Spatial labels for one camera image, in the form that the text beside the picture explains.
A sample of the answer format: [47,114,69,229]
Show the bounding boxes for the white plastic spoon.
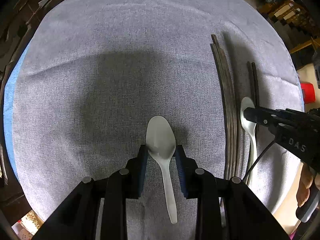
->
[146,116,177,224]
[240,97,258,185]

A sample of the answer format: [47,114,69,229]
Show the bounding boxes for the person's hand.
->
[296,163,320,207]

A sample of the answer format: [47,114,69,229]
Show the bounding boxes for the red plastic stool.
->
[300,82,316,104]

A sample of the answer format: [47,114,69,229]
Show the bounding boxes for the grey table cloth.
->
[3,0,305,240]

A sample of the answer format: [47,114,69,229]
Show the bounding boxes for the black cable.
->
[242,139,276,184]

